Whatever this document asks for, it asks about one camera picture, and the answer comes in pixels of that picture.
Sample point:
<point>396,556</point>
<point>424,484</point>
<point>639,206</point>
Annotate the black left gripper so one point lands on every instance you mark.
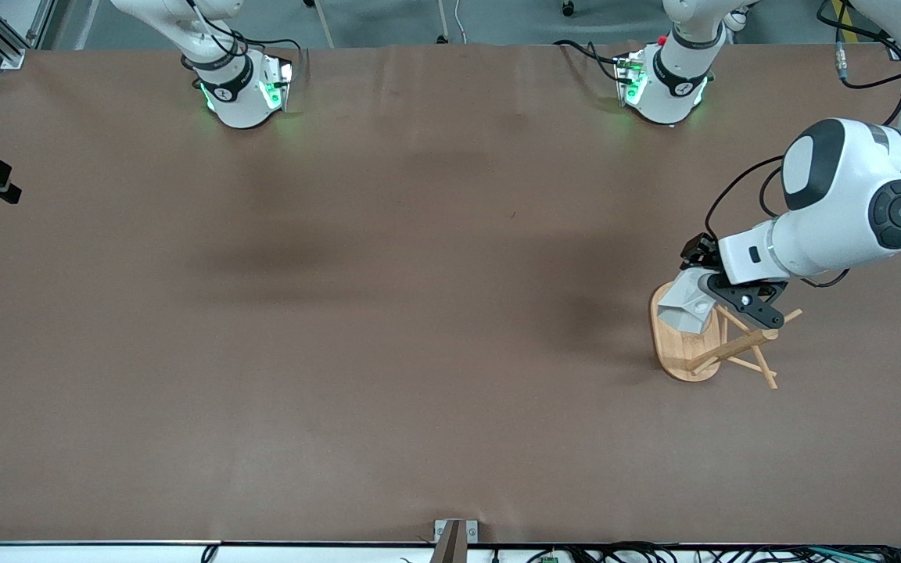
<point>701,250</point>

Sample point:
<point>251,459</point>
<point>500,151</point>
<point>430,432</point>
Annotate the metal connector box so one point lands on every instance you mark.
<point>278,86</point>
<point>629,78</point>

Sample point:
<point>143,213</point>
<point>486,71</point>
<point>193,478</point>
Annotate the white faceted cup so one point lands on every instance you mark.
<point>681,309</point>

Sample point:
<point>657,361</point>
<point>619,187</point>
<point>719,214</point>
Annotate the brown table cover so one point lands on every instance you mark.
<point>450,391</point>

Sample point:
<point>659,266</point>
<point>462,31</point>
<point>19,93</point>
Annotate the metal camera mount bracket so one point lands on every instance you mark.
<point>454,536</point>

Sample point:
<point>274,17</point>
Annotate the grey metal pole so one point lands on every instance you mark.
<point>324,23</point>
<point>443,22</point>

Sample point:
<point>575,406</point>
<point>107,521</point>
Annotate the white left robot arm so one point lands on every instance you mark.
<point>841,180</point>

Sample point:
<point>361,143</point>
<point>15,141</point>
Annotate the wooden cup rack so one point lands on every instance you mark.
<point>677,353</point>

